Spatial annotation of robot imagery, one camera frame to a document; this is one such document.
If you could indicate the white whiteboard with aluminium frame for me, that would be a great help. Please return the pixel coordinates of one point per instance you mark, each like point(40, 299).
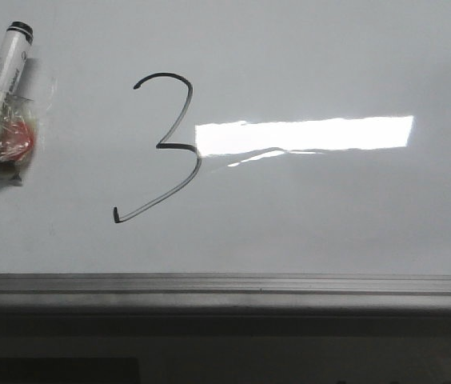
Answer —
point(234, 157)

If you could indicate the red magnet taped to marker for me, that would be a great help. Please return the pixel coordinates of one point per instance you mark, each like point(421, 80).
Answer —
point(20, 124)

